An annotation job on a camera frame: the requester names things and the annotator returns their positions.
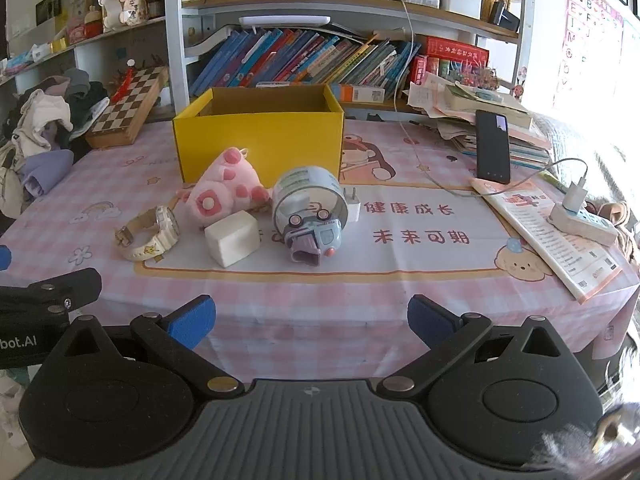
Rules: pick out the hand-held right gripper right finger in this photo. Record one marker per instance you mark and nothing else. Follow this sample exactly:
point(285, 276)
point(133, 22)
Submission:
point(429, 319)

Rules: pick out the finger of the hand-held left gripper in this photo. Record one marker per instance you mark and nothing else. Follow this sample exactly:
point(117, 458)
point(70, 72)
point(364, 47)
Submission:
point(80, 285)
point(4, 258)

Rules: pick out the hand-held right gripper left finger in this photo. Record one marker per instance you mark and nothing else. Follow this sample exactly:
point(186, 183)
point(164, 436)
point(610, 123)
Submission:
point(194, 321)

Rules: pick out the white block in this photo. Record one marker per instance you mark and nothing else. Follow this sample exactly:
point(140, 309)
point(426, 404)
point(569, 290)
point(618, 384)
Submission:
point(232, 240)

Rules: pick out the cream wristwatch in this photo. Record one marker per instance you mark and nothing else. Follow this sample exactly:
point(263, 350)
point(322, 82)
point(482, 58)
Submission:
point(165, 225)

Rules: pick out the white charger plug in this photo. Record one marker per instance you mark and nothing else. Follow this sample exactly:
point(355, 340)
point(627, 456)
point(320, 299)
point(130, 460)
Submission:
point(352, 210)

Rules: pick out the pink plush pig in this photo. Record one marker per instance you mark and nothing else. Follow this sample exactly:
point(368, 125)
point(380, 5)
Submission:
point(220, 190)

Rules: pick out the blue-grey toy car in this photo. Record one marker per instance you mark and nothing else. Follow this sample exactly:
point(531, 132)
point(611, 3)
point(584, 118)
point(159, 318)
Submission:
point(315, 240)

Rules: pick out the grey tape roll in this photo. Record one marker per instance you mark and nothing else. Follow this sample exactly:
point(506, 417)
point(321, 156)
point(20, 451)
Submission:
point(305, 185)

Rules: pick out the yellow cardboard box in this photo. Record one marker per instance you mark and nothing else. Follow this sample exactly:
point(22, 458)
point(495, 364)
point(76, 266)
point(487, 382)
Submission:
point(260, 145)

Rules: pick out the printed booklet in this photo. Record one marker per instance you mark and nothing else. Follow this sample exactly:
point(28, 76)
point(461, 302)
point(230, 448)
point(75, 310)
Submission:
point(550, 255)

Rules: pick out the pile of clothes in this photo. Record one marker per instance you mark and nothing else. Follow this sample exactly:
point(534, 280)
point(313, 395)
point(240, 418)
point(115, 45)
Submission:
point(45, 120)

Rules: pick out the black smartphone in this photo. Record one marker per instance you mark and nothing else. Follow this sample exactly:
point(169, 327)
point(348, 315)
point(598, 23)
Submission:
point(492, 150)

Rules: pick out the white power strip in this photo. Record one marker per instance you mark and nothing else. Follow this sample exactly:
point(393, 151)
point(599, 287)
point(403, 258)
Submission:
point(590, 227)

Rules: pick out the wooden chessboard box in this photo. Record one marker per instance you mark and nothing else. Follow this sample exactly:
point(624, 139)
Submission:
point(130, 105)

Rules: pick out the white USB charger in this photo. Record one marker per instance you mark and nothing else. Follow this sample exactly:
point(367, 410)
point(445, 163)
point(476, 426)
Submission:
point(575, 195)

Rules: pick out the grey fluffy pompom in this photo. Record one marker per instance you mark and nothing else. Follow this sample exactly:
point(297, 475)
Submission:
point(580, 440)

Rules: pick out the red plastic toy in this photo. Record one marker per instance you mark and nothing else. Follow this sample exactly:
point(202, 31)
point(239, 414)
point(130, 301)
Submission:
point(125, 80)

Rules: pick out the stack of papers and books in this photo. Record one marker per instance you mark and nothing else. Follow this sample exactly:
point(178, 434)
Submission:
point(460, 110)

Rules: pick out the toothpaste box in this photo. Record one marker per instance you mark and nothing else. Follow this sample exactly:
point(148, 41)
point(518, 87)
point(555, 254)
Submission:
point(360, 93)

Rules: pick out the small artificial flowers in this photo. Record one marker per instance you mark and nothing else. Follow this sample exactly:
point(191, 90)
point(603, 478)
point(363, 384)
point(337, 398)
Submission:
point(477, 79)

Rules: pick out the white bookshelf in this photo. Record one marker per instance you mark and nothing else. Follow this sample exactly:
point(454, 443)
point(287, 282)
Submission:
point(175, 35)

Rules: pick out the red box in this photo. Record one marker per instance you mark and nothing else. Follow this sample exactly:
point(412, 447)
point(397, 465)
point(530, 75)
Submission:
point(457, 49)

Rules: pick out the row of children's books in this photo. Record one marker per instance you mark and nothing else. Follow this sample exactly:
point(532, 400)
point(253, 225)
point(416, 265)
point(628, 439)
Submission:
point(300, 60)

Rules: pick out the white lamp bar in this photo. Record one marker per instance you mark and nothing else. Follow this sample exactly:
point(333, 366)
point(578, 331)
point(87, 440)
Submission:
point(285, 21)

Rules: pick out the alphabet wall poster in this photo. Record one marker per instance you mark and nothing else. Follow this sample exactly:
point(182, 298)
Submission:
point(590, 35)

